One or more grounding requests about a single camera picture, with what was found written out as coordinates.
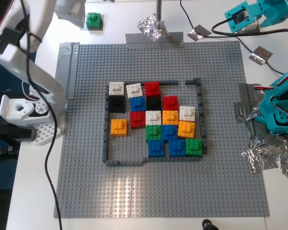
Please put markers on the metal pole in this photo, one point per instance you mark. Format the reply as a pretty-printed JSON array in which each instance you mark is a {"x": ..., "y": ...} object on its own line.
[{"x": 159, "y": 12}]

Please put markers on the red Lego cube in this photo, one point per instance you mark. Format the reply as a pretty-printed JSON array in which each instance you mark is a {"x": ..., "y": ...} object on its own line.
[
  {"x": 137, "y": 119},
  {"x": 152, "y": 88},
  {"x": 170, "y": 102}
]

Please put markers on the crumpled foil around pole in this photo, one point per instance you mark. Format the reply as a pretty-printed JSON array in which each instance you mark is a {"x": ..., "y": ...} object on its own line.
[{"x": 151, "y": 30}]

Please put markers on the black clamp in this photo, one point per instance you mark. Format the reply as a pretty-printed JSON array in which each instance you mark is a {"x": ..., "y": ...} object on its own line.
[{"x": 14, "y": 134}]

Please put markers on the silver foil tape piece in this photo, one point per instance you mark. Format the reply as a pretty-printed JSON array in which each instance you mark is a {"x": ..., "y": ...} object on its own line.
[
  {"x": 260, "y": 55},
  {"x": 199, "y": 32}
]

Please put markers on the black Lego cube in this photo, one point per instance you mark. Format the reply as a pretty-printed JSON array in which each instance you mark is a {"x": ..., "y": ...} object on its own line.
[
  {"x": 116, "y": 104},
  {"x": 153, "y": 103}
]

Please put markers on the wrinkled grey duct tape patch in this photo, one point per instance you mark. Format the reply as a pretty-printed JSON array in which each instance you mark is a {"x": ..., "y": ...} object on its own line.
[{"x": 247, "y": 105}]

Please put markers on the orange Lego cube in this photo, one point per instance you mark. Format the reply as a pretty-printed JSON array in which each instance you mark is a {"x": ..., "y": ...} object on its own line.
[
  {"x": 186, "y": 129},
  {"x": 119, "y": 127},
  {"x": 170, "y": 117}
]

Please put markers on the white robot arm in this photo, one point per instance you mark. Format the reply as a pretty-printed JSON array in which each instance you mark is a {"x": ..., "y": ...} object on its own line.
[{"x": 48, "y": 88}]

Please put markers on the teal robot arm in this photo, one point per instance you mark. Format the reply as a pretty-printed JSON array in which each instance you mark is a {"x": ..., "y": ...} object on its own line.
[{"x": 278, "y": 119}]

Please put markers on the long grey duct tape strip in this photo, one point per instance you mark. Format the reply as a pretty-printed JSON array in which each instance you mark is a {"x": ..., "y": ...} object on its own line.
[{"x": 69, "y": 72}]

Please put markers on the grey Lego baseplate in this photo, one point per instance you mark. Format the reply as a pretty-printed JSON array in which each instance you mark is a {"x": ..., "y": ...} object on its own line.
[{"x": 158, "y": 191}]

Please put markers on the green Lego cube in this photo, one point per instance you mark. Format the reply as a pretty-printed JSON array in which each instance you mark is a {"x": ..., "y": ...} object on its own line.
[
  {"x": 94, "y": 21},
  {"x": 194, "y": 147},
  {"x": 153, "y": 132}
]

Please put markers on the black knob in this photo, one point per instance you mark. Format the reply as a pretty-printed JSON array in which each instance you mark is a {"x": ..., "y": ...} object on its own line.
[{"x": 207, "y": 224}]

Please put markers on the dark grey brick border frame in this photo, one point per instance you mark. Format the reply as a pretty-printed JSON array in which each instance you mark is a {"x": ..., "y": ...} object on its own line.
[{"x": 124, "y": 163}]

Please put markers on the crumpled silver foil sheet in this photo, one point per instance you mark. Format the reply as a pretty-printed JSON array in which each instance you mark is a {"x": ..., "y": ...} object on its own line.
[{"x": 266, "y": 153}]

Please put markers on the blue Lego cube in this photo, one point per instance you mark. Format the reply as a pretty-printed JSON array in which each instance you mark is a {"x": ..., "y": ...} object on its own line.
[
  {"x": 137, "y": 103},
  {"x": 156, "y": 148},
  {"x": 177, "y": 147},
  {"x": 169, "y": 131}
]

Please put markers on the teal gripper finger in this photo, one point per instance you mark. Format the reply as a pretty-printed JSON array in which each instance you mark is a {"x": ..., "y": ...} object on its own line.
[
  {"x": 270, "y": 22},
  {"x": 262, "y": 8}
]

